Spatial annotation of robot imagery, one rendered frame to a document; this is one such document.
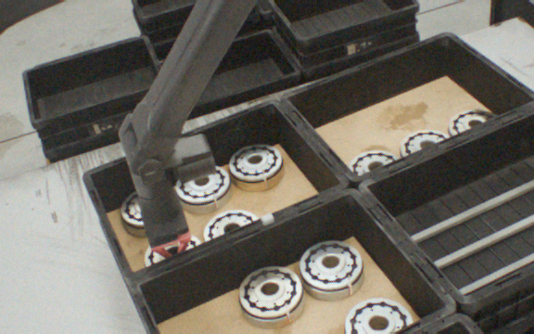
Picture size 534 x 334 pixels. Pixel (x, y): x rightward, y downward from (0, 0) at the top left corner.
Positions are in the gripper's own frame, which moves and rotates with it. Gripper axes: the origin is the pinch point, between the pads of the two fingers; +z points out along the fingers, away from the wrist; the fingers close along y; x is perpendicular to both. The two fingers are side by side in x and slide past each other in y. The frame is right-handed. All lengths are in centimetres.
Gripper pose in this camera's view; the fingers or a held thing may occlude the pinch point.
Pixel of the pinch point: (172, 250)
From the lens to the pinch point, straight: 131.2
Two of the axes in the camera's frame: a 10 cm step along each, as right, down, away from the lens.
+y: -3.1, -6.0, 7.3
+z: 1.2, 7.4, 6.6
